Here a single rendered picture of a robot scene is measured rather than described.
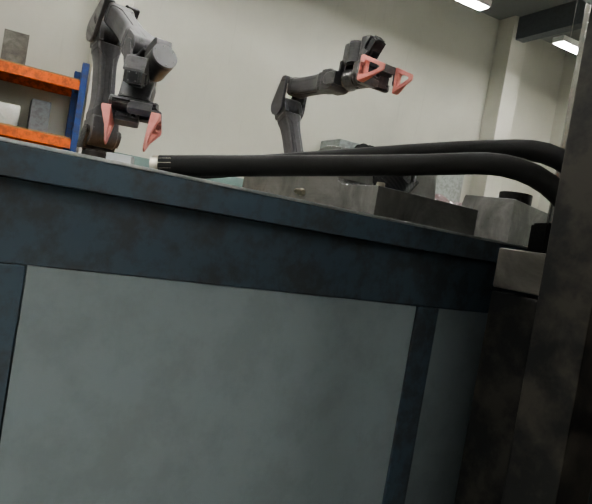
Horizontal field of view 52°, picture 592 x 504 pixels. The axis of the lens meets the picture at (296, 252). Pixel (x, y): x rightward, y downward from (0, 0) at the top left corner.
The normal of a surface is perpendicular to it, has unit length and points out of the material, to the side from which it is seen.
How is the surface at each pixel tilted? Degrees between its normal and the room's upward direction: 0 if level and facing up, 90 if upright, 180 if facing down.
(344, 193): 90
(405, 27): 90
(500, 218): 90
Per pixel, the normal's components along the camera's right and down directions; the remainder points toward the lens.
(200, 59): 0.47, 0.11
